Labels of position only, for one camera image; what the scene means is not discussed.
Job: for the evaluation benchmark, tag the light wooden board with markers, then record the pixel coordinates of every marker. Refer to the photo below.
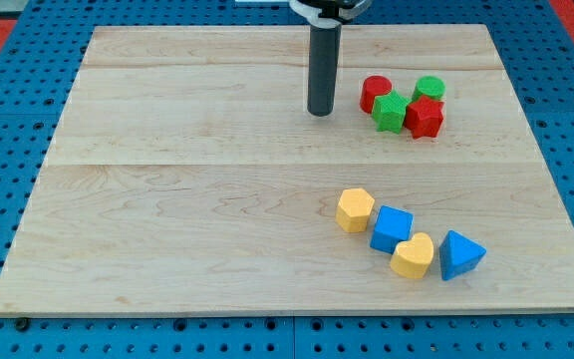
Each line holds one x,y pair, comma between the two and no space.
186,178

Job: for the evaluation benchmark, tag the yellow hexagon block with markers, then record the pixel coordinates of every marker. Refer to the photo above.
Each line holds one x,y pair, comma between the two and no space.
354,209

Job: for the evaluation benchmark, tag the blue cube block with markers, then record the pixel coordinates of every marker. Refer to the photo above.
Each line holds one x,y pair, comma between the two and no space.
393,225

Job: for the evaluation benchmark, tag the green star block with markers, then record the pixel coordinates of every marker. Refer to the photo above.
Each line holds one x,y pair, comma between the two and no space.
389,112

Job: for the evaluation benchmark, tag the red cylinder block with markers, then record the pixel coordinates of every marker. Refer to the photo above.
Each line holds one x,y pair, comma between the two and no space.
372,87

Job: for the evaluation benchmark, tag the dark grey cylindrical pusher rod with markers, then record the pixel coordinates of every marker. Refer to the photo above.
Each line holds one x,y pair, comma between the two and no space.
322,70

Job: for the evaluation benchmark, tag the yellow heart block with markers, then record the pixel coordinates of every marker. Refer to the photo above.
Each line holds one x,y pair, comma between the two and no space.
412,258

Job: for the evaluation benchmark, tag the red star block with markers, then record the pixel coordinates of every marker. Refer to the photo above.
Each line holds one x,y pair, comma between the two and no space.
424,117

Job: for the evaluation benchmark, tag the green cylinder block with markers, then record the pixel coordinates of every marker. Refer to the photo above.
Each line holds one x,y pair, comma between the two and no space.
430,86

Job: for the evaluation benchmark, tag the blue triangle block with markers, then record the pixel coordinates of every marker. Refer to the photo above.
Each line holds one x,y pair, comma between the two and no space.
459,255

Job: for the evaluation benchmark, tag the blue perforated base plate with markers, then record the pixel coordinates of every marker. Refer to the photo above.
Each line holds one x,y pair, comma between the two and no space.
41,46

